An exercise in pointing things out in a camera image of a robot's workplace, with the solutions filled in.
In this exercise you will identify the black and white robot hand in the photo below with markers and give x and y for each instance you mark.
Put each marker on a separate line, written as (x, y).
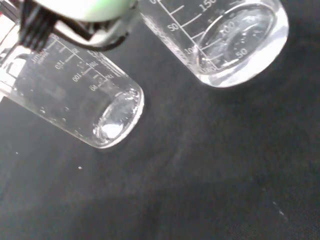
(82, 10)

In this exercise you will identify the black scalloped bench cloth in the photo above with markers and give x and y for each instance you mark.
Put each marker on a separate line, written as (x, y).
(187, 162)

